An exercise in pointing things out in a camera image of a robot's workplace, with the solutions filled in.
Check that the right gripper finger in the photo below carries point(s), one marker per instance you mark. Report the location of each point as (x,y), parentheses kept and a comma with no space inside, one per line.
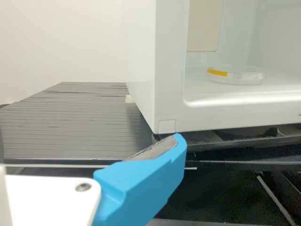
(145,179)

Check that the white incubator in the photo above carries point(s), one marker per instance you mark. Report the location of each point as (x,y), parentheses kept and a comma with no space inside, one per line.
(169,70)

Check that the petri dish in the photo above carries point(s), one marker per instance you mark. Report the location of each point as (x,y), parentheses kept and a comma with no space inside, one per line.
(240,78)

